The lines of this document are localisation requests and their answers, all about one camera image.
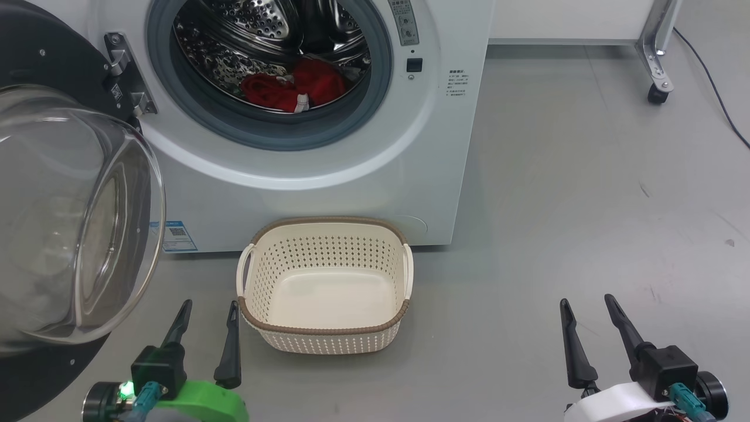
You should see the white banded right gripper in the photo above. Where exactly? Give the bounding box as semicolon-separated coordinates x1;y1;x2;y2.
560;294;729;422

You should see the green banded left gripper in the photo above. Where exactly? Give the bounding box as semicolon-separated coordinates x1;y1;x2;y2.
82;300;250;422

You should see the washing machine glass door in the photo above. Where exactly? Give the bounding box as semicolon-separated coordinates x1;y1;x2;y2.
0;0;166;422

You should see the red and white garment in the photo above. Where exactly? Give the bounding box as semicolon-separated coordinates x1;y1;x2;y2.
239;56;349;113

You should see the cream perforated laundry basket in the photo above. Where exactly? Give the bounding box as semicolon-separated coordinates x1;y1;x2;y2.
236;217;414;355

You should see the white washing machine body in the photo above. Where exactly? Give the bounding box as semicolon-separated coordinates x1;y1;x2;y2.
35;0;496;253

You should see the metal door hinge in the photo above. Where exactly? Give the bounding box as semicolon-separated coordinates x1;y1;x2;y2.
104;32;158;117

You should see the stainless steel washing machine drum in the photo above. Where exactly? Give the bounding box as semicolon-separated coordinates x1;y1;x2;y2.
173;0;373;112

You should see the blue energy label sticker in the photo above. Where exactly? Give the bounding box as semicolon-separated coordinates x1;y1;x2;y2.
157;220;198;253

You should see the grey metal leg with caster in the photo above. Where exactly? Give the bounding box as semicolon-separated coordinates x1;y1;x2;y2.
636;0;683;105

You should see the white partition panel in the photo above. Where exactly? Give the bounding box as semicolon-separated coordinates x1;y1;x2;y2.
489;0;657;46

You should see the grey warning label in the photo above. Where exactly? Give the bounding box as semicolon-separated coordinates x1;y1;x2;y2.
388;0;420;46

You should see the teal plug left camera cable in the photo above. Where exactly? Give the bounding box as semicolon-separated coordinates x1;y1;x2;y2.
125;381;163;422

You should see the teal plug camera cable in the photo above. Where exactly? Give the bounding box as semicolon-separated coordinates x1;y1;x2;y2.
668;383;718;422
125;381;163;422

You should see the teal plug right camera cable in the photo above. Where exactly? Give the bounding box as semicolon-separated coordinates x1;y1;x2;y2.
668;383;718;422

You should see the black floor cable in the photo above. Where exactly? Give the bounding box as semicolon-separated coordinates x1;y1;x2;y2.
674;28;750;149

